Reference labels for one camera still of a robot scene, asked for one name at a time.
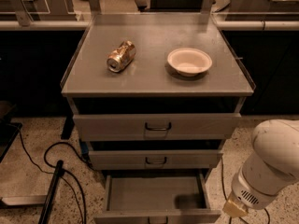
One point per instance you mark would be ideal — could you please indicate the grey drawer cabinet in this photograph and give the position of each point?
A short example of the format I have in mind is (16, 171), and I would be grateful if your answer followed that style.
(149, 85)

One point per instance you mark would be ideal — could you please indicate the white horizontal rail pipe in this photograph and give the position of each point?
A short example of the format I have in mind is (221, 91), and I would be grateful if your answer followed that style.
(222, 25)

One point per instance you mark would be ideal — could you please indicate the grey middle drawer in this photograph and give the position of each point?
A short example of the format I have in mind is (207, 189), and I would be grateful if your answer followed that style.
(154, 159)

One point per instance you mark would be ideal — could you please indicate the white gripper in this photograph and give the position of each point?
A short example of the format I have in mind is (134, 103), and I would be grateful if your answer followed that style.
(243, 192)

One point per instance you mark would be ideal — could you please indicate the grey bottom drawer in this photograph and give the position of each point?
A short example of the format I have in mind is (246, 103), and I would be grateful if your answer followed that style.
(157, 199)

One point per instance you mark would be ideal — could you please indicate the black tray at left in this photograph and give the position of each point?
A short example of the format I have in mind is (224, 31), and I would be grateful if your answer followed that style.
(8, 133)

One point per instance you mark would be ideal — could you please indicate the black bar stand leg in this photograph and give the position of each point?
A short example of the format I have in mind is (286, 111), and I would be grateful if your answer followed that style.
(45, 214)

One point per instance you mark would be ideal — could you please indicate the crushed gold soda can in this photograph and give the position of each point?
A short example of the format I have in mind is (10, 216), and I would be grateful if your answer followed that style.
(121, 57)

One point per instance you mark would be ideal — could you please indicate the grey metal floor plate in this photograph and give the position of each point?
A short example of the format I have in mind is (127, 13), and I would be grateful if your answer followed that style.
(6, 202)

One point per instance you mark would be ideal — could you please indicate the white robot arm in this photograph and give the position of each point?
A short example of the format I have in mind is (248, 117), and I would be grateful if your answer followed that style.
(272, 166)

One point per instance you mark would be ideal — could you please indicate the white paper bowl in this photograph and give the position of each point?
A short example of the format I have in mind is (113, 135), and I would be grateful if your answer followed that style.
(189, 62)

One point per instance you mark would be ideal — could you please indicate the grey top drawer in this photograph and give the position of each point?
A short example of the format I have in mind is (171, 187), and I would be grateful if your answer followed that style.
(130, 127)

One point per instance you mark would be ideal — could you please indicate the grey drawer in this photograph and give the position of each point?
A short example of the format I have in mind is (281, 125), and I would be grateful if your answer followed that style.
(154, 159)
(157, 199)
(130, 127)

